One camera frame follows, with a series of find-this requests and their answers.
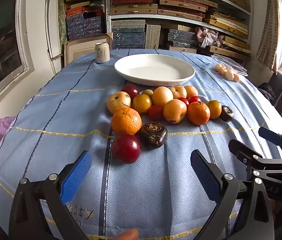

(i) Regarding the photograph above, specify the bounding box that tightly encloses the brick pattern curtain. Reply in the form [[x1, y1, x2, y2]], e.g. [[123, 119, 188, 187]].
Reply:
[[257, 0, 282, 74]]

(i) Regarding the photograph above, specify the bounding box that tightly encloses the white oval plate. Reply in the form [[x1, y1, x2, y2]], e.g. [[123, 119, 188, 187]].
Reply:
[[114, 54, 196, 87]]

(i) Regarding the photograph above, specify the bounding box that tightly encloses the orange mandarin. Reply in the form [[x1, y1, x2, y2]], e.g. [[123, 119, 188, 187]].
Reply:
[[111, 107, 142, 135], [187, 101, 211, 126]]

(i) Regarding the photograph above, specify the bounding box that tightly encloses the dark red plum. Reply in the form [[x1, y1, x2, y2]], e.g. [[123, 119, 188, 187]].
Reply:
[[111, 134, 142, 164], [121, 84, 140, 99]]

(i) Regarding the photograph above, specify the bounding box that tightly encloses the white drink can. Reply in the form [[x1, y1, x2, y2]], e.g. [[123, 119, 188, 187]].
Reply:
[[95, 42, 111, 64]]

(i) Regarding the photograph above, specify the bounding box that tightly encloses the white leaning strip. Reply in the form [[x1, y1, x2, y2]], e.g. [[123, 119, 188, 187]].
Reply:
[[45, 0, 64, 74]]

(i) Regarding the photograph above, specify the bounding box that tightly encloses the blue checked tablecloth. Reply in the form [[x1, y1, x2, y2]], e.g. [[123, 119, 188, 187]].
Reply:
[[0, 49, 282, 240]]

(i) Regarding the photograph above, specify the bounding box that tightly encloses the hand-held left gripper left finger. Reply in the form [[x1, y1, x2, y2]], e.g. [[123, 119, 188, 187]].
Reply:
[[9, 150, 93, 240]]

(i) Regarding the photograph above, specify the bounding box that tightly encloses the pink white cloth bundle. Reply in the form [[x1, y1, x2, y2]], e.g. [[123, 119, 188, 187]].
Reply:
[[195, 26, 224, 48]]

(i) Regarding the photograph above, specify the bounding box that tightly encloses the pile of small tan fruits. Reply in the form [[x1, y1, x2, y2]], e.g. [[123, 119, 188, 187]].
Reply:
[[214, 64, 240, 82]]

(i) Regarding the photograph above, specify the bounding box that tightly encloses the white framed window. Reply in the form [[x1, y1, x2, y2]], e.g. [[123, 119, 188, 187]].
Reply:
[[0, 0, 35, 110]]

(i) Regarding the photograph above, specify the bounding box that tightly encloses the stack of dark grey-blue boxes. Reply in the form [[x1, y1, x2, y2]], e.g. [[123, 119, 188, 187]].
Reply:
[[168, 29, 199, 47], [112, 27, 146, 49]]

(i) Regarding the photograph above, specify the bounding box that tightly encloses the small dark brown fruit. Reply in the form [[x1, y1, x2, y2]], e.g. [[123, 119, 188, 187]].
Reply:
[[219, 106, 234, 122]]

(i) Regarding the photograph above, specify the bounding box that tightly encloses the white metal shelf rack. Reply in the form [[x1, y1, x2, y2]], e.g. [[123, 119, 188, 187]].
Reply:
[[105, 0, 254, 55]]

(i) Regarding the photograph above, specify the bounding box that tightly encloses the small orange fruit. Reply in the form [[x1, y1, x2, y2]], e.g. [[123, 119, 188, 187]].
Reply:
[[183, 85, 198, 98]]

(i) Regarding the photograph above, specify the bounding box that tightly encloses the upright striped tan box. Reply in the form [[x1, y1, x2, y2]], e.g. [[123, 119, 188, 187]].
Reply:
[[145, 24, 161, 49]]

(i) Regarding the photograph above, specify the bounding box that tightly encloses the yellow-orange tomato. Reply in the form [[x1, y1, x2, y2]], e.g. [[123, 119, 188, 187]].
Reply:
[[207, 100, 222, 119]]

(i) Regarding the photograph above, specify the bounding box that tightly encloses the large dark brown fruit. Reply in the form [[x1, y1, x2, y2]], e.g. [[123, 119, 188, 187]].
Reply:
[[140, 122, 168, 150]]

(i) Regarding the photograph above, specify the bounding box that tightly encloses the green marbled slab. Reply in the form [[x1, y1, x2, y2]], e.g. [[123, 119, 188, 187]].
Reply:
[[57, 0, 68, 48]]

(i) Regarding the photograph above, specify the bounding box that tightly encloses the cardboard framed board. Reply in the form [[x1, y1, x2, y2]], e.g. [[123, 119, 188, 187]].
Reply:
[[64, 32, 113, 65]]

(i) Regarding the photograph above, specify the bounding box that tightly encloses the clear plastic bag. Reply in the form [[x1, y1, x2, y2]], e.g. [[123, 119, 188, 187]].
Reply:
[[211, 53, 248, 82]]

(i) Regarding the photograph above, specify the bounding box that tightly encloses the stack of yellow wooden boxes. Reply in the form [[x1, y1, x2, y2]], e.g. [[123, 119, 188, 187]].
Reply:
[[201, 0, 252, 55]]

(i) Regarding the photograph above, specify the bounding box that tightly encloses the person's left hand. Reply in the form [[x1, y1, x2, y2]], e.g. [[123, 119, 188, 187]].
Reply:
[[111, 228, 139, 240]]

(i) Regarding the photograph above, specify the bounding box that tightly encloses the orange patterned box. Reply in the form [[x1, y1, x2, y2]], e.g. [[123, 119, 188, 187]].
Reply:
[[66, 7, 90, 17]]

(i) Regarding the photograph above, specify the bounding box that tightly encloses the black bag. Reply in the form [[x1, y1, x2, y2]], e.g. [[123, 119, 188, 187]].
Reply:
[[257, 82, 276, 102]]

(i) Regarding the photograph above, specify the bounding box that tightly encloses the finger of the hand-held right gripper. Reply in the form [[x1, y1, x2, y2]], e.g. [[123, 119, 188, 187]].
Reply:
[[228, 139, 282, 173], [258, 127, 282, 155]]

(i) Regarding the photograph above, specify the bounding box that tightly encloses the stack of blue floral boxes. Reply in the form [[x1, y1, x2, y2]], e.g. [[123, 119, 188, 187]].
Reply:
[[66, 12, 105, 40]]

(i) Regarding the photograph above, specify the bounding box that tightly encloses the pale tan round fruit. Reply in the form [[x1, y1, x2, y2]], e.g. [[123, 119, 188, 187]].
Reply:
[[106, 91, 132, 115]]

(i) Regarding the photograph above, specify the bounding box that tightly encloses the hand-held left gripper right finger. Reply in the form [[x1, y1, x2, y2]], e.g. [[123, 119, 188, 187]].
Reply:
[[190, 149, 275, 240]]

